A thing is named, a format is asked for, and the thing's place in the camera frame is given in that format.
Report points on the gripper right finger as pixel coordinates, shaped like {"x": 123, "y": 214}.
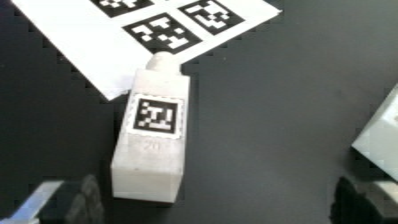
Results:
{"x": 365, "y": 202}

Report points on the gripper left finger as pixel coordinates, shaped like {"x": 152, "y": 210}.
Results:
{"x": 63, "y": 203}

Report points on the white table leg with tag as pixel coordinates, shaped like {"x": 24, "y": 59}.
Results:
{"x": 148, "y": 161}

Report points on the white square tabletop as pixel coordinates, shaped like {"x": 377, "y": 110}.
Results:
{"x": 377, "y": 140}

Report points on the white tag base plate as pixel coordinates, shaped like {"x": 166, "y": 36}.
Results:
{"x": 111, "y": 32}

